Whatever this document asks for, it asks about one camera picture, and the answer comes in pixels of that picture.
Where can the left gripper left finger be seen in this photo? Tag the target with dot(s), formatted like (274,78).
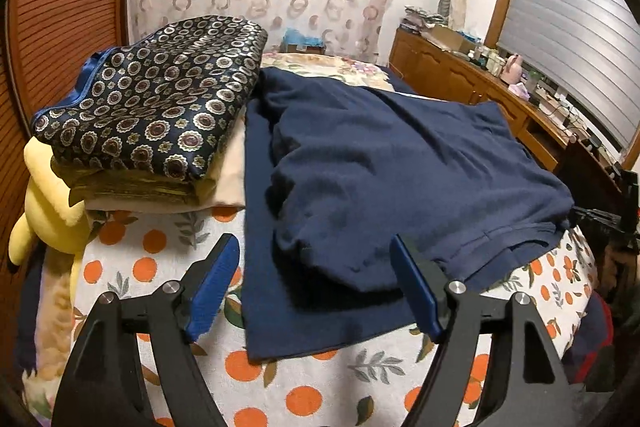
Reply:
(103,382)

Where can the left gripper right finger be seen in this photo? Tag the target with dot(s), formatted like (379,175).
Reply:
(525,383)

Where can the navy blue printed t-shirt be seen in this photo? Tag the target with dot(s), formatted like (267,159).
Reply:
(333,173)

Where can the stack of folded clothes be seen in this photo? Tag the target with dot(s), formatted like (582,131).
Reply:
(416,20)

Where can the yellow plush toy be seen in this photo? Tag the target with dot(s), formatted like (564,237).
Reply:
(47,214)

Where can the pink tissue pack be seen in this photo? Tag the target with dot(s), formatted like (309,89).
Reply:
(519,89)

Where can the grey window roller blind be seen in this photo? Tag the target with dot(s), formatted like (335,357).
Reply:
(590,48)

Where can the beige folded cloth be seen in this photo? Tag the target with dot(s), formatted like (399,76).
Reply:
(223,185)

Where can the cardboard box on cabinet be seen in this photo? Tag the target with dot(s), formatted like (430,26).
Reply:
(449,40)

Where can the dark patterned folded cloth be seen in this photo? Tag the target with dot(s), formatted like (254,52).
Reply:
(161,105)

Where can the floral beige quilt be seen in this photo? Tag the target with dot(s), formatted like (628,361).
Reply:
(344,69)

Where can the blue box behind bed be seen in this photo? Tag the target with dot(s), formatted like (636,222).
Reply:
(293,41)

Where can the brown louvered wardrobe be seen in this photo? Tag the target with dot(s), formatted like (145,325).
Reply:
(43,45)

